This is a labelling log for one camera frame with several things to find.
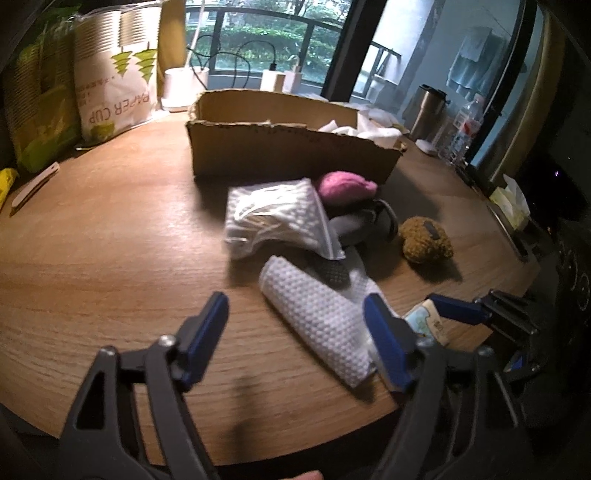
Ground white paper cup pack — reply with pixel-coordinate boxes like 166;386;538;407
73;2;163;149

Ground clear water bottle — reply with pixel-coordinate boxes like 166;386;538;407
442;94;485;165

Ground torn cardboard box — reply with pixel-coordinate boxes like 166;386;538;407
185;89;408;186

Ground black cable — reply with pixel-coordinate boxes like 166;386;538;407
187;39;278;91

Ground pink knitted pouch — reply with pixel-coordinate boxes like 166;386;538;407
315;171;379;206

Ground flat wooden stick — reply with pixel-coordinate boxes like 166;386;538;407
10;161;61;217

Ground steel travel tumbler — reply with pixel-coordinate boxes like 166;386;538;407
408;84;449;142

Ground white round container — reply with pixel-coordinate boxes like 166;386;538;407
161;67;211;112

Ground white waffle towel roll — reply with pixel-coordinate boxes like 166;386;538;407
259;255;400;388

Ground green paper cup pack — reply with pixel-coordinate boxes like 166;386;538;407
2;18;82;174

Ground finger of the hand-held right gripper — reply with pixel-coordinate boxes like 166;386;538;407
427;289;541;339

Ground clear bag of cotton swabs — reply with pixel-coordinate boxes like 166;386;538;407
224;178;347;260

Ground yellow curtain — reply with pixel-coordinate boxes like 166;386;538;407
156;0;188;99

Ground brown knitted bear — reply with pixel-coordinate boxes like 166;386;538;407
398;215;455;265

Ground small printed tissue packet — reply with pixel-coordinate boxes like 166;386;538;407
403;299;451;348

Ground yellow tissue box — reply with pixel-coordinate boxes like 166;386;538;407
488;174;532;232

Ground white cloth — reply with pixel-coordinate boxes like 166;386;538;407
318;108;403;151

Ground hanging pale clothes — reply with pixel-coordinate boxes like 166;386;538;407
445;25;507;100

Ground black balcony railing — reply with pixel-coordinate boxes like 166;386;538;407
185;4;345;86

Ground yellow packet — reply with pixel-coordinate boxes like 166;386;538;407
0;167;20;211

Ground grey fabric slipper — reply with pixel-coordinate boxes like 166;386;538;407
325;198;400;246

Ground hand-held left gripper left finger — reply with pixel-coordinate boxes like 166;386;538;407
60;291;230;480

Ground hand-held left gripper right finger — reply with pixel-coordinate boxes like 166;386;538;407
363;293;520;480

